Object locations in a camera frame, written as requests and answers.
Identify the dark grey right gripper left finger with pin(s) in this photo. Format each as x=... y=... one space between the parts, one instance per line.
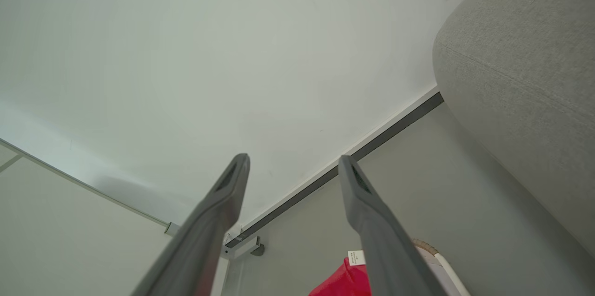
x=200 y=240

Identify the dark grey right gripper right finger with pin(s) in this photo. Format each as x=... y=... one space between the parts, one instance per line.
x=386 y=249

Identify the red clothing item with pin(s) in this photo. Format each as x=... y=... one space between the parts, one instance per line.
x=346 y=282

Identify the white laundry basket brown rim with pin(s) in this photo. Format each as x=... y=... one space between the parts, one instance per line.
x=441 y=266

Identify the grey fabric sofa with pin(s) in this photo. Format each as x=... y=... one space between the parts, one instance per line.
x=525 y=77

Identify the small white wall box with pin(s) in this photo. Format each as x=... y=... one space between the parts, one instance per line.
x=172 y=229

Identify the black round frame foot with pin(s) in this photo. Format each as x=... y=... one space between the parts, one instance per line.
x=258 y=250

